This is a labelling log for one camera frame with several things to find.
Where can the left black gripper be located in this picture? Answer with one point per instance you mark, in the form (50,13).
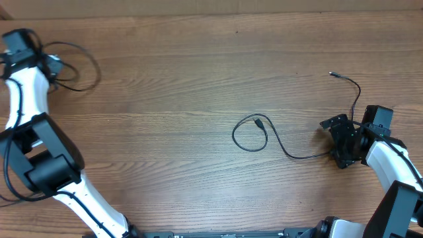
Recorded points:
(54,63)

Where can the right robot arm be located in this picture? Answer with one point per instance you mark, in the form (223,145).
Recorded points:
(370,143)

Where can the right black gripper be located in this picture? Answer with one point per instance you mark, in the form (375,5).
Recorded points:
(345,159)

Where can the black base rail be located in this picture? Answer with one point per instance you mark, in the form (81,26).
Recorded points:
(285,233)

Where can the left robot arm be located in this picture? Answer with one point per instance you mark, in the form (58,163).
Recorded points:
(39,160)

